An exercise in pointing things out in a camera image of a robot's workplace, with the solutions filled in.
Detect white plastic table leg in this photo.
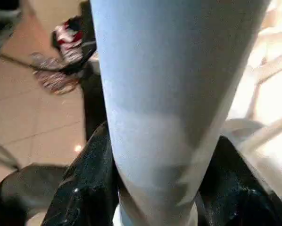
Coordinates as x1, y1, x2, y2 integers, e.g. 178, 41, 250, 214
89, 0, 271, 226

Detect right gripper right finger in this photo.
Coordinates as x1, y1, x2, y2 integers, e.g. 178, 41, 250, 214
198, 137, 282, 226

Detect white plastic table top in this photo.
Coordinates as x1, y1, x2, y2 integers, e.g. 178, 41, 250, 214
221, 0, 282, 201

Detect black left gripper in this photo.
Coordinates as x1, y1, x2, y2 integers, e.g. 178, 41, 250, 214
51, 16, 97, 75

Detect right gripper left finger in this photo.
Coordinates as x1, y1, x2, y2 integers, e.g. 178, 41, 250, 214
42, 121, 120, 226

